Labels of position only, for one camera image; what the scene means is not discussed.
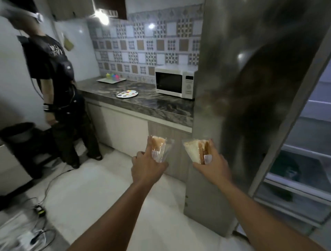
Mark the white microwave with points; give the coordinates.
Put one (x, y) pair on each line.
(170, 81)

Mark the black bucket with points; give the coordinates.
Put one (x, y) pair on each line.
(16, 132)

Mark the dark wall cabinet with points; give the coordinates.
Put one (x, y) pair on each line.
(77, 9)

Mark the polka dot plate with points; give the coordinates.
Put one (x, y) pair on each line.
(126, 94)

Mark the kitchen base cabinet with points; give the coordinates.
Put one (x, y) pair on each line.
(124, 129)

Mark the triangle sandwich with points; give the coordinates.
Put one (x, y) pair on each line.
(161, 148)
(194, 151)

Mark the person's left forearm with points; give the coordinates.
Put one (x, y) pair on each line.
(113, 219)

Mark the person's left hand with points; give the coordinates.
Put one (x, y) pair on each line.
(146, 168)

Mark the beige hanging cloth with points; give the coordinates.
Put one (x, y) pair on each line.
(68, 44)

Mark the white tray coloured cups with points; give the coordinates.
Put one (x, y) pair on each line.
(111, 78)

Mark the white floor socket block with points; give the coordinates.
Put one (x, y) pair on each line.
(24, 239)

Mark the silver refrigerator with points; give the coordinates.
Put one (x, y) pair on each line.
(245, 90)

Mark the white headset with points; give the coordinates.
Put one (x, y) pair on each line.
(38, 17)

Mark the person's right forearm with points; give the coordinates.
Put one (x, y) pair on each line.
(261, 219)

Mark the black power adapter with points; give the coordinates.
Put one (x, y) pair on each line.
(40, 210)

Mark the person's right hand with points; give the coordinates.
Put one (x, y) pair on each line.
(217, 169)

